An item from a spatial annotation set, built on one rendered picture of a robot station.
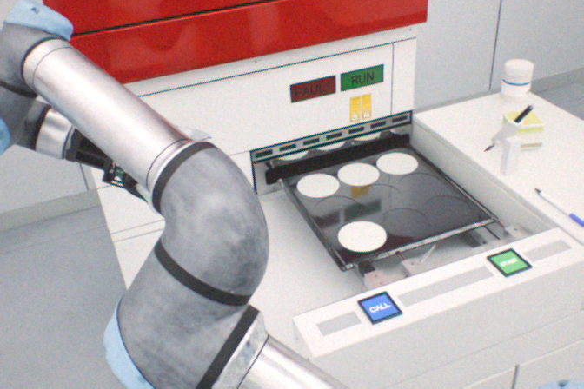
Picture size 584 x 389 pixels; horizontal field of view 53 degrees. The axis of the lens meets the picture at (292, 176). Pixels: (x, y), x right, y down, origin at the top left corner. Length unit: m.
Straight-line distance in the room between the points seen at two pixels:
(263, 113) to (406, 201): 0.39
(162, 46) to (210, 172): 0.66
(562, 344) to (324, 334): 0.54
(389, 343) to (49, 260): 2.11
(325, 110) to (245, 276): 0.92
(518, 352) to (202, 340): 0.78
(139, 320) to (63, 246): 2.35
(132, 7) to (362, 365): 0.77
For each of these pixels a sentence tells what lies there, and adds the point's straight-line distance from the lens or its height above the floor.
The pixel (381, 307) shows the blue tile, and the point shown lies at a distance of 1.02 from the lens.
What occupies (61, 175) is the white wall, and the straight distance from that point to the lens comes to 3.07.
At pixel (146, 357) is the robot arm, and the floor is 1.23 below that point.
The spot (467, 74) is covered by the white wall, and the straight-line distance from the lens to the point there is 3.69.
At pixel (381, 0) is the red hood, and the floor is 1.30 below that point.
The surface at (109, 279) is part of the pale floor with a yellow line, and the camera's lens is 2.68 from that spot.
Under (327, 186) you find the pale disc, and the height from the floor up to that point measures 0.90.
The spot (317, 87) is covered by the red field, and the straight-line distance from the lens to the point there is 1.42.
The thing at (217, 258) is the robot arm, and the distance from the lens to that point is 0.57.
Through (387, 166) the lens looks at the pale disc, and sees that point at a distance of 1.49.
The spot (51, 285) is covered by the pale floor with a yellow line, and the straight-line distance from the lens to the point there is 2.76.
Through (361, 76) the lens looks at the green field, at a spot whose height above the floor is 1.10.
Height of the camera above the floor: 1.69
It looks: 33 degrees down
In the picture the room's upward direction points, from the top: 4 degrees counter-clockwise
